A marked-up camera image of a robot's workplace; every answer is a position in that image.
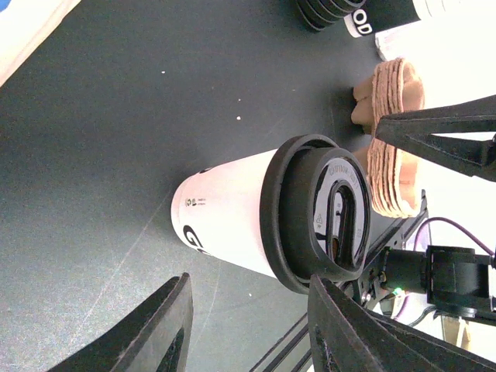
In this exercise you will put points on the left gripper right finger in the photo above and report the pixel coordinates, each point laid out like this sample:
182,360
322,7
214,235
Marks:
347,337

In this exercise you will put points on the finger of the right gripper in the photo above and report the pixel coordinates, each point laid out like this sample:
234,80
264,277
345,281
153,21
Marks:
458,137

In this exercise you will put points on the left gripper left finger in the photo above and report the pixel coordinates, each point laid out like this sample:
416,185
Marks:
155,336

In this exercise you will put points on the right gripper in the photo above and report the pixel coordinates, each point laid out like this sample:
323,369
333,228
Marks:
456,281

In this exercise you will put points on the brown cardboard cup carrier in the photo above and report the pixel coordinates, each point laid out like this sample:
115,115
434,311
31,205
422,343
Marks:
392,173

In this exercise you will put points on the stack of paper cups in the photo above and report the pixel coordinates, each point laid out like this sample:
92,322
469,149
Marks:
378,16

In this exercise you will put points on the white paper cup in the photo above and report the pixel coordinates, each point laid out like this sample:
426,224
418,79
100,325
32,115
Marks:
217,212

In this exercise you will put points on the stack of black lids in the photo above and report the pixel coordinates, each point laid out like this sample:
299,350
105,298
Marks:
320,14

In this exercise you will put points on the blue checkered paper bag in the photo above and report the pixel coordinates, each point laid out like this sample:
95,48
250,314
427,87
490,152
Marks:
25,24

